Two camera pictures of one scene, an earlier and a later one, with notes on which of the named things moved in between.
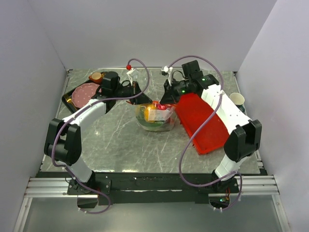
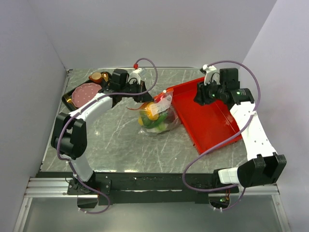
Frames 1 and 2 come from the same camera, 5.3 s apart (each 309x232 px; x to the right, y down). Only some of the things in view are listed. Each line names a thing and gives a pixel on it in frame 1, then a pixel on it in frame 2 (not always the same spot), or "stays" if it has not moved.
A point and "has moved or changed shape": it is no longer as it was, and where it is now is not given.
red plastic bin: x=194 y=113 stays
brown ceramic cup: x=96 y=77 stays
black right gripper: x=170 y=96 → x=201 y=97
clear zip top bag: x=154 y=116 has moved or changed shape
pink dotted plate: x=81 y=94 stays
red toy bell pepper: x=161 y=107 → x=158 y=98
